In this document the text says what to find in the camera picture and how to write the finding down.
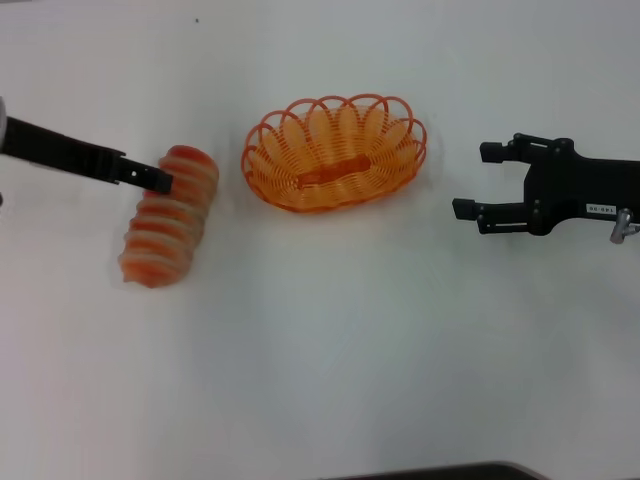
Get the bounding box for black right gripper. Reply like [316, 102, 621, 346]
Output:
[452, 132, 640, 237]

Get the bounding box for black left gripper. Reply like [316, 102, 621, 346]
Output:
[4, 116, 174, 196]

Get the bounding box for orange striped toy bread loaf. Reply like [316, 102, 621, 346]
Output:
[117, 144, 220, 289]

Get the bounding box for orange woven plastic basket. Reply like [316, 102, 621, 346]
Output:
[241, 92, 429, 215]

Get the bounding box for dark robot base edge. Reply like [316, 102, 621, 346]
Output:
[319, 460, 551, 480]

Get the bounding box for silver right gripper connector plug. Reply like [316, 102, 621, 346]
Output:
[609, 208, 640, 245]

